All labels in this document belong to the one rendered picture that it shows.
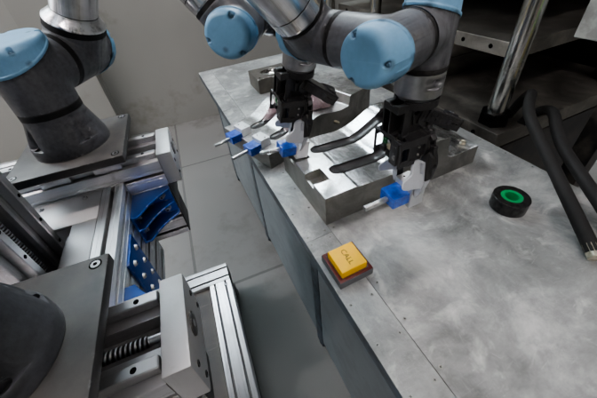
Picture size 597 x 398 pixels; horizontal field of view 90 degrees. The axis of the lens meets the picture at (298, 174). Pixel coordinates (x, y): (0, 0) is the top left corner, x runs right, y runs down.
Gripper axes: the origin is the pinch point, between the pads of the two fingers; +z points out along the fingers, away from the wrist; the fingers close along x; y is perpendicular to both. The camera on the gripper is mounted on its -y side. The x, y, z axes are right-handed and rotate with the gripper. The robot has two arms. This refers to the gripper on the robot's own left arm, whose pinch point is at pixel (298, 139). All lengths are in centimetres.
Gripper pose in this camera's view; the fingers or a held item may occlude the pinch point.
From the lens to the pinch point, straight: 80.2
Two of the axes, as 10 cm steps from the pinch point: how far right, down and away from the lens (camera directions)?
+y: -9.0, 2.2, -3.8
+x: 4.3, 6.4, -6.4
